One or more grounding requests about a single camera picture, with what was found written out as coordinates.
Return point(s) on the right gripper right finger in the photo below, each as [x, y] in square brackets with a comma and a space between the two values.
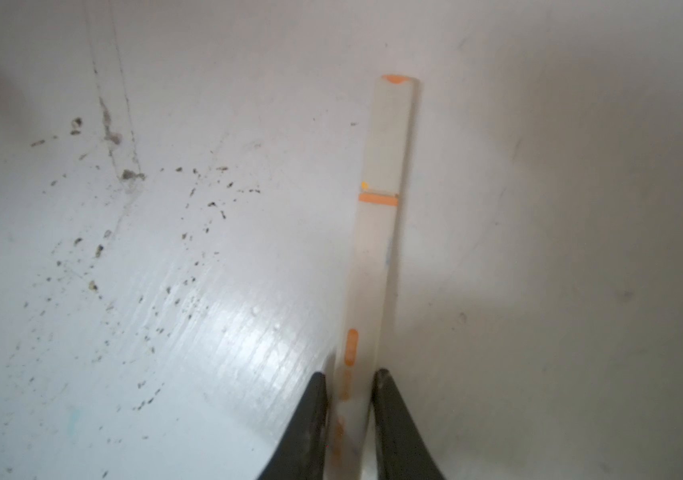
[401, 452]

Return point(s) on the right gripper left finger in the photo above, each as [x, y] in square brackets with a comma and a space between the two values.
[301, 452]

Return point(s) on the white marker orange tip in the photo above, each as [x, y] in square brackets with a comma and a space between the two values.
[360, 332]

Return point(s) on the white marker cap orange end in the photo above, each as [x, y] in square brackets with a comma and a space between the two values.
[388, 135]

